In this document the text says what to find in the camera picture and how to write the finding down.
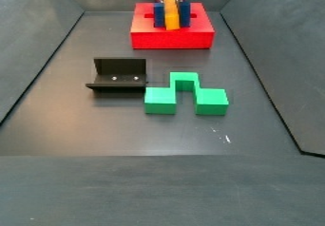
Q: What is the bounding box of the yellow rectangular block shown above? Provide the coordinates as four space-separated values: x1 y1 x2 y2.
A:
163 0 180 30

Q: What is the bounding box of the red board base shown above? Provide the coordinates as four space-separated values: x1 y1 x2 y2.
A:
129 3 215 49

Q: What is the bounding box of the green zigzag block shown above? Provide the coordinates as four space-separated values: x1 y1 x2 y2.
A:
143 72 230 116

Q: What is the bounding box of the blue left upright post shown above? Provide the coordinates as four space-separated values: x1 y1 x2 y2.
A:
153 3 164 28

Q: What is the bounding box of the blue upright post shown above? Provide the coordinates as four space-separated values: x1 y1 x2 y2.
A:
153 3 164 28
179 1 190 28

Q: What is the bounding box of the blue right upright post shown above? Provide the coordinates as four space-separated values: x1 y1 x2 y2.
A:
179 1 190 28

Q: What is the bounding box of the black angled bracket holder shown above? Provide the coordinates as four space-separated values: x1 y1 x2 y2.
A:
87 57 147 90

